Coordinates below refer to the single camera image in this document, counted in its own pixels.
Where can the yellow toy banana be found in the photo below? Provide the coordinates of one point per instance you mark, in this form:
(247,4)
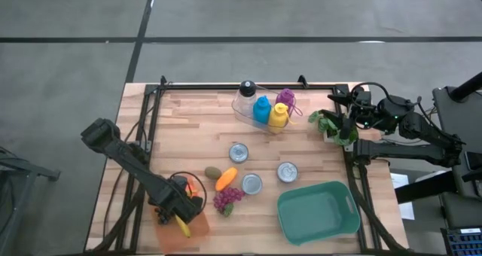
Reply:
(183,227)

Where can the teal plastic basket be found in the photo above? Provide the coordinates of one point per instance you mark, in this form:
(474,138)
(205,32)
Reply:
(318,212)

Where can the picture label food can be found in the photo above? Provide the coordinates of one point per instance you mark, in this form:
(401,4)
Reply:
(238,153)

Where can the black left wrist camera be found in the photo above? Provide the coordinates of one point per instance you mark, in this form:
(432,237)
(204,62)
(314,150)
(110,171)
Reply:
(180,182)

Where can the red toy grapes with leaf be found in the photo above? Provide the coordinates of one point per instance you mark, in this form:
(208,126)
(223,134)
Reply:
(227,197)

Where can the grey metal bracket plate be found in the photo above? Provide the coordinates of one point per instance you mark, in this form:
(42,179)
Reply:
(146,147)

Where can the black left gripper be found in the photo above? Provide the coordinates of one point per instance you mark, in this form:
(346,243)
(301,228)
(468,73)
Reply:
(186,207)

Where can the green label tuna can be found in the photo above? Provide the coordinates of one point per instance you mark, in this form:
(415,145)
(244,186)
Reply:
(251,183)

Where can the clear bottle black cap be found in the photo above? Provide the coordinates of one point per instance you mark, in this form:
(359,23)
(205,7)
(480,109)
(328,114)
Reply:
(246,98)

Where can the green plant white pot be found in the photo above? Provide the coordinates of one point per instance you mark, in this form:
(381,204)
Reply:
(325,125)

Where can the black aluminium table frame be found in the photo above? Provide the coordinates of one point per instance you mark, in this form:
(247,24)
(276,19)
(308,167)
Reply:
(211,86)

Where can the magenta plastic bottle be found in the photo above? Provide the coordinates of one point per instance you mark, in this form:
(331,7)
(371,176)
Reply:
(286,96)

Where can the white paper sheet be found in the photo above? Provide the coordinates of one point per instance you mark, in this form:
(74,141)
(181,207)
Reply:
(399,180)

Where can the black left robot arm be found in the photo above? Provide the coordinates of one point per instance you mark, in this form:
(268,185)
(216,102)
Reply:
(128,158)

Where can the blue plastic bottle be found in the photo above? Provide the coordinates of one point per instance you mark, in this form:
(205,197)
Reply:
(262,111)

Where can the orange translucent plastic bin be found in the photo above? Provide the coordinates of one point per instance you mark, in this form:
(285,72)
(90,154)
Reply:
(177,242)

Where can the black pole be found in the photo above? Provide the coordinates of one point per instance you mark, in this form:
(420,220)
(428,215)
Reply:
(467,87)

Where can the yellow plastic bottle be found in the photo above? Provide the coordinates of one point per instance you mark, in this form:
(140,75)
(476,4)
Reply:
(278,116)

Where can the clear plastic bin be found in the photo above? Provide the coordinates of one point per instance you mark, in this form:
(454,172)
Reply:
(239,114)

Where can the red label tuna can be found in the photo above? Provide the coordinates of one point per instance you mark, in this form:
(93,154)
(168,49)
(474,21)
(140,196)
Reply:
(287,172)

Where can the black frame clamp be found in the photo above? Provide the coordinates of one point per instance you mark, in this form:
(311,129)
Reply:
(163,80)
(302,81)

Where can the black rack device with ports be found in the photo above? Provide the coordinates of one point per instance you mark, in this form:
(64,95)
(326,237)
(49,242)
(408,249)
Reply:
(463,244)

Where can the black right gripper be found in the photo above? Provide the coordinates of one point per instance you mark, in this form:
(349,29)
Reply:
(363,111)

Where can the black cart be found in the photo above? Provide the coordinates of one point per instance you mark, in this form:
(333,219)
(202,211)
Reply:
(470,113)

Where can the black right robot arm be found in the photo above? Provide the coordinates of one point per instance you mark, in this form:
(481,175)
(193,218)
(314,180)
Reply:
(414,152)

